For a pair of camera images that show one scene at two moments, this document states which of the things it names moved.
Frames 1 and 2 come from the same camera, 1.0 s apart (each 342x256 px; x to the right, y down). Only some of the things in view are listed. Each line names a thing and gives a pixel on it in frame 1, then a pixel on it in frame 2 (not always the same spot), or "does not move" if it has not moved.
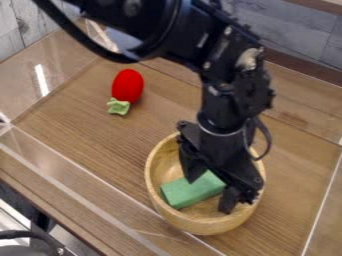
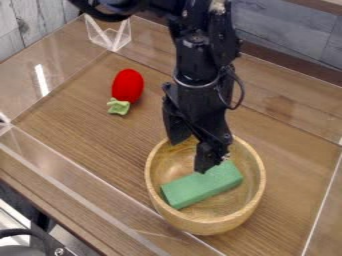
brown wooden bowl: [201, 218] does not move
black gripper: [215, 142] -> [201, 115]
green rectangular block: [181, 193] does not move
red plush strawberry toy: [127, 85] does not move
